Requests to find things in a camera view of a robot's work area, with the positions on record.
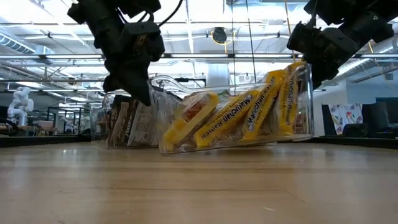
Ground silver air duct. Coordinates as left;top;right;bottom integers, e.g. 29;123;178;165
337;57;398;90

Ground black ceiling cable reel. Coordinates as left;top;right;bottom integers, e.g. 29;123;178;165
211;26;228;44

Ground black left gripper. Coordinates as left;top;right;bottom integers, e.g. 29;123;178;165
67;0;153;106

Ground red packet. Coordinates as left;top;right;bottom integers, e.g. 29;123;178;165
106;95;125;147

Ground floral cloth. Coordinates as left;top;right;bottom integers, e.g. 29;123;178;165
328;103;364;135

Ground black hanging cable with loop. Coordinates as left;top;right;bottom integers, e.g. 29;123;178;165
245;0;257;84

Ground thin black hanging cable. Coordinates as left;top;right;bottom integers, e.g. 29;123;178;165
229;0;236;94

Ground black frame workstation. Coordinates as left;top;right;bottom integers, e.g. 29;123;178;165
175;77;208;88

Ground clear plastic bin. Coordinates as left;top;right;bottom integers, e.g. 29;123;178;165
150;62;315;156
90;91;161;149

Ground black office chair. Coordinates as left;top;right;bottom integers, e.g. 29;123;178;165
341;98;398;138

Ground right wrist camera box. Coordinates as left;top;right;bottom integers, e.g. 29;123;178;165
286;21;317;60

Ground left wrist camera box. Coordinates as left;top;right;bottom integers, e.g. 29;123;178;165
119;21;165;63

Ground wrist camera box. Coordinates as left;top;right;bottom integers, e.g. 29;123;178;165
286;21;317;60
119;21;165;63

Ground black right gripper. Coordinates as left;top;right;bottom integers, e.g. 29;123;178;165
303;27;359;90

